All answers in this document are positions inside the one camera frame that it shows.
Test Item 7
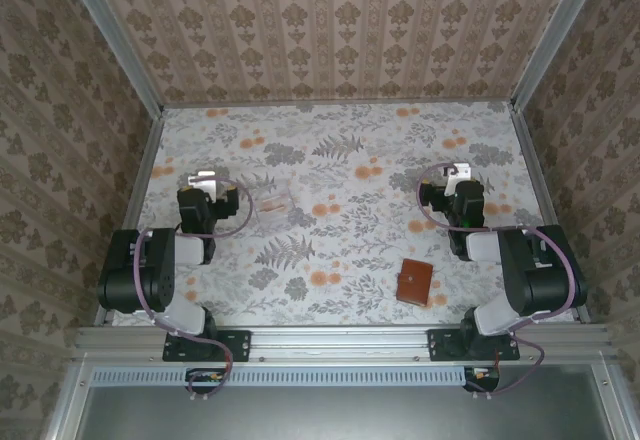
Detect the aluminium frame post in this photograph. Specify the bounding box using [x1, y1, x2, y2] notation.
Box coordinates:
[53, 0, 167, 119]
[510, 0, 612, 111]

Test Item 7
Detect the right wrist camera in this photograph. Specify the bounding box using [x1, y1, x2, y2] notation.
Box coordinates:
[443, 162, 474, 182]

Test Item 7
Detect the aluminium mounting rail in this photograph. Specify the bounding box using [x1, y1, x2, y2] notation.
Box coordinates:
[73, 324, 615, 364]

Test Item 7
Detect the black cable connector box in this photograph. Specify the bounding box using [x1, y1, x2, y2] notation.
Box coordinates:
[184, 366, 227, 394]
[463, 365, 501, 392]

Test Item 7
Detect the white slotted cable duct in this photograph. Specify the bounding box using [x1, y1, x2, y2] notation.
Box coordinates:
[92, 365, 501, 388]

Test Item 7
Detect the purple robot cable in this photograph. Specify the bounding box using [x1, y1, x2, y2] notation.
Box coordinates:
[416, 162, 581, 399]
[130, 174, 255, 399]

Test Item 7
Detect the floral patterned table cover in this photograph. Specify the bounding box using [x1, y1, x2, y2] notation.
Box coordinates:
[107, 101, 577, 326]

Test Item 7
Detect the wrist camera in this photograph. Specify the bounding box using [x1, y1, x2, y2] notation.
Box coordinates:
[187, 170, 222, 192]
[443, 162, 474, 182]

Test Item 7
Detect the aluminium table side rail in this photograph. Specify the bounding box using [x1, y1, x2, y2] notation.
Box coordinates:
[93, 107, 166, 326]
[508, 104, 594, 325]

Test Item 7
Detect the brown leather card holder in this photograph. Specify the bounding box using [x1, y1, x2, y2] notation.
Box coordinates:
[397, 258, 434, 307]

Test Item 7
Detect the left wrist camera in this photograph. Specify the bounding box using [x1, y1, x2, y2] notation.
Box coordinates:
[187, 170, 222, 192]

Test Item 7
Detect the clear acrylic card stand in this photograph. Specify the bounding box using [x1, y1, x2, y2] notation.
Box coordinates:
[253, 181, 297, 235]

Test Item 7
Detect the grey metal panel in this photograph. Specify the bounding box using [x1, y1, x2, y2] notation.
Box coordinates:
[47, 362, 640, 440]

